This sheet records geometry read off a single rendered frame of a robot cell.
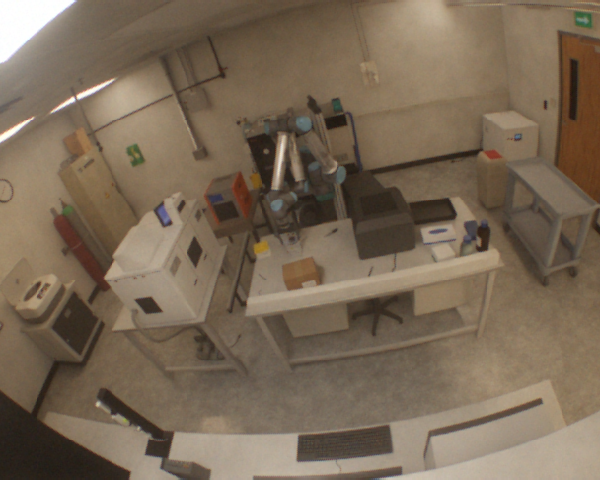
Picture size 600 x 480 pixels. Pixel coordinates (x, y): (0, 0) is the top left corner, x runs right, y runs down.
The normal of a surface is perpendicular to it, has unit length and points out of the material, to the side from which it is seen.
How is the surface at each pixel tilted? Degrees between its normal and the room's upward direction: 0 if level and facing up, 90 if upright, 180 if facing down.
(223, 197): 90
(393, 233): 90
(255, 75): 90
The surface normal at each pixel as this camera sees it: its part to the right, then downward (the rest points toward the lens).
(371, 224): -0.18, -0.02
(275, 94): -0.03, 0.61
